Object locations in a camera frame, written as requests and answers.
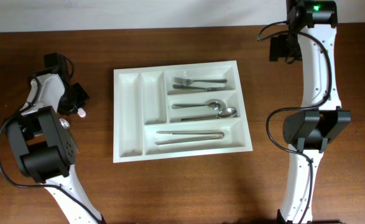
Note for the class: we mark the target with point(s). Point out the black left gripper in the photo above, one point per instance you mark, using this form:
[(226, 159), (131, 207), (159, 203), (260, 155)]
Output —
[(84, 97)]

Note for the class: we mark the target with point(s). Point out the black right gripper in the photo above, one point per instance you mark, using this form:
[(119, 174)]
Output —
[(277, 49)]

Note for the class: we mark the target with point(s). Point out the pink plastic knife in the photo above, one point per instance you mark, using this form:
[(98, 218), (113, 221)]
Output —
[(81, 112)]

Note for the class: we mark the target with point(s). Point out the steel tablespoon packed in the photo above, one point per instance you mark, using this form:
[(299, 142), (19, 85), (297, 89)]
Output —
[(214, 104), (230, 112)]

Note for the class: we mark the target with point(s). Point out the steel fork packed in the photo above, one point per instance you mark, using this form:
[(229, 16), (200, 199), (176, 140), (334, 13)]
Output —
[(176, 86), (187, 82)]

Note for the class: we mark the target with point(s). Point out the steel tongs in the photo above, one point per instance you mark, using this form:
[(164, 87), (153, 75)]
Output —
[(192, 136)]

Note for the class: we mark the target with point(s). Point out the steel teaspoon one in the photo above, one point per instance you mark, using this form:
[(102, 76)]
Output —
[(66, 127)]

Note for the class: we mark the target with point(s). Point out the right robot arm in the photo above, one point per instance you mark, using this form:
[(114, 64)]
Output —
[(320, 119)]

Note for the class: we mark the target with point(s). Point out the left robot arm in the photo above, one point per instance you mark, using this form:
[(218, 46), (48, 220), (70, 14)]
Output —
[(41, 141)]

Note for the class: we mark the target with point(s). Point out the white plastic cutlery tray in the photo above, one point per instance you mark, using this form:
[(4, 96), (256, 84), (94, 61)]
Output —
[(142, 106)]

